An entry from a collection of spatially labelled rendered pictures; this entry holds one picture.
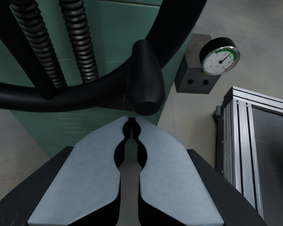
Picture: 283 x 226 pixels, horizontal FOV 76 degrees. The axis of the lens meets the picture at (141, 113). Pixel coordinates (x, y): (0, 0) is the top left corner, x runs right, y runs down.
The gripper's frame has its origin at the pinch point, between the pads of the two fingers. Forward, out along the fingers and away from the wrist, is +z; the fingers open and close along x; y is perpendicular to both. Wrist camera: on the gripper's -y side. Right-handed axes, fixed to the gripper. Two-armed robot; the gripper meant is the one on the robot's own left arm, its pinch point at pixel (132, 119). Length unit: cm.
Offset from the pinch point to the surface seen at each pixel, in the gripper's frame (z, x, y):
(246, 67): 126, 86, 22
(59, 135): 43, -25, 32
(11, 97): 6.6, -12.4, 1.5
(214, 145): 66, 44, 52
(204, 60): 20.0, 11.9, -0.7
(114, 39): 25.6, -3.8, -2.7
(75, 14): 9.4, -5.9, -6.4
